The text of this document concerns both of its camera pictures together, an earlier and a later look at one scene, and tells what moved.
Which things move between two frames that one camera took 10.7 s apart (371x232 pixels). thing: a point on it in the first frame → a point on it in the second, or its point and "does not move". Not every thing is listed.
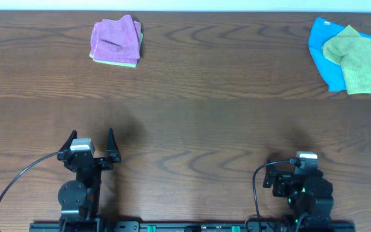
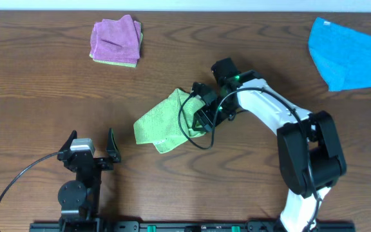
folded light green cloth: (127, 64) does not move
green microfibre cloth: (361, 64) → (161, 126)
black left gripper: (108, 164) does not move
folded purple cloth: (116, 40) does not move
